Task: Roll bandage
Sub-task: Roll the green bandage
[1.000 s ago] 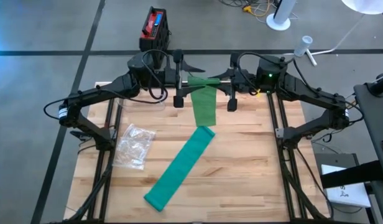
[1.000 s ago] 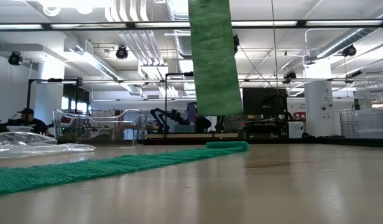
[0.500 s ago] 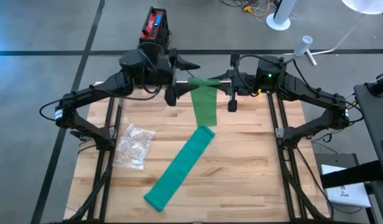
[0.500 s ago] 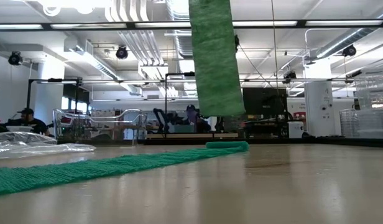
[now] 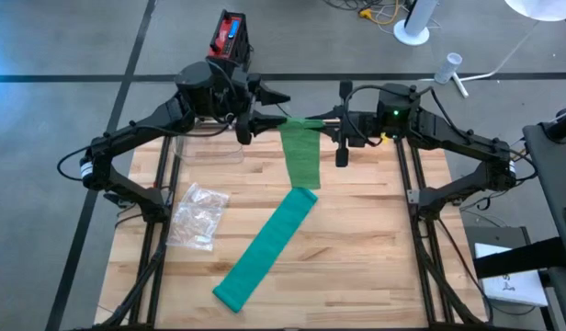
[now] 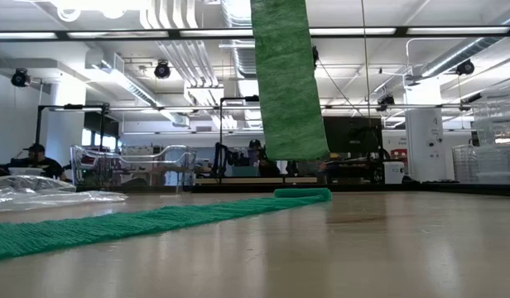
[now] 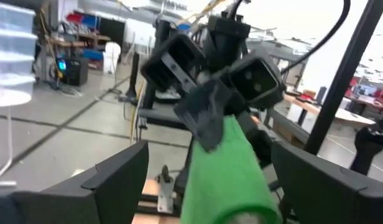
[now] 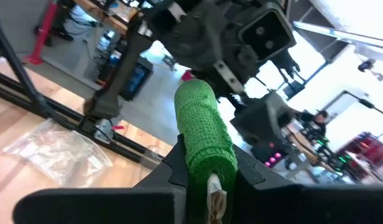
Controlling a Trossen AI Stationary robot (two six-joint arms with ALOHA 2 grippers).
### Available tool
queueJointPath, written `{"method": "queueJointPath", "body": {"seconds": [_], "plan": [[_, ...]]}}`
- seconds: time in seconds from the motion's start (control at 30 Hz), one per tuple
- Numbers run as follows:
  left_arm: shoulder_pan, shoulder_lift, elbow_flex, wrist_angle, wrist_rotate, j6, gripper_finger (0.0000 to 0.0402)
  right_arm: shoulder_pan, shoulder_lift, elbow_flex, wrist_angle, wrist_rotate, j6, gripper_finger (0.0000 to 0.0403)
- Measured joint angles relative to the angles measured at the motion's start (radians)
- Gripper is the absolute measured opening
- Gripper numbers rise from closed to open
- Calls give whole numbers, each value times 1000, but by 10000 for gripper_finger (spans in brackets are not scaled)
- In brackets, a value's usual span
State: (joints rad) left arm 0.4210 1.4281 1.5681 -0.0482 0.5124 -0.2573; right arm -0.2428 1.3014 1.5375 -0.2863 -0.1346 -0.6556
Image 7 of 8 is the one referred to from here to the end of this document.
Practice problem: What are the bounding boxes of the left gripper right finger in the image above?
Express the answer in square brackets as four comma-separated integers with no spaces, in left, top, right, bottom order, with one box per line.
[270,141,383,224]

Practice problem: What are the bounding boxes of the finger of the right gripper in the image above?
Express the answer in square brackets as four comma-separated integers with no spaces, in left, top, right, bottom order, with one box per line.
[233,110,275,169]
[173,78,233,153]

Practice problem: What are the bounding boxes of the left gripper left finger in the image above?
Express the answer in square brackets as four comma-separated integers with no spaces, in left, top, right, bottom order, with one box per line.
[0,139,150,224]

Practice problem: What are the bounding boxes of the light green bandage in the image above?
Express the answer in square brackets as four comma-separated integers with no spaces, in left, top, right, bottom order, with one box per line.
[178,114,283,224]

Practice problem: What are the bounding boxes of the wooden desk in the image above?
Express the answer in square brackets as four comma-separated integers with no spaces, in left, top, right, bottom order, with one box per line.
[284,92,376,127]

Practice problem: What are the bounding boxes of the black computer tower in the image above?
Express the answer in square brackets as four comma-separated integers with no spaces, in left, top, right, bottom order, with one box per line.
[61,57,90,87]

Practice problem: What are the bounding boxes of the white floor lamp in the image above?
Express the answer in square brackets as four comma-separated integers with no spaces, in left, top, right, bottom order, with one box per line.
[0,2,37,187]

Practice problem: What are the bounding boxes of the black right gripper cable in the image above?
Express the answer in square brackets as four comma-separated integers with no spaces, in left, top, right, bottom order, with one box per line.
[280,0,351,75]

